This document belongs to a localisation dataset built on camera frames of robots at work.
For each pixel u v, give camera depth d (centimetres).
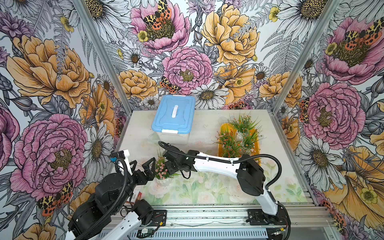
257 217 74
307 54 88
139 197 79
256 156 48
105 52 88
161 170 75
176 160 64
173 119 94
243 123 98
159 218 74
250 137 91
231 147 85
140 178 52
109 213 38
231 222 74
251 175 53
